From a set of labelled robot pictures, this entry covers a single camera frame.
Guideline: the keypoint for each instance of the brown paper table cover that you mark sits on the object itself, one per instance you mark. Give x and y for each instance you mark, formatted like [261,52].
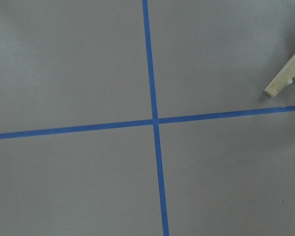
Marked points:
[146,118]

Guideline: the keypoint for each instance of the wooden dish rack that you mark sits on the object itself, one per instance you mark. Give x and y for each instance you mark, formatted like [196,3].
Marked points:
[284,78]

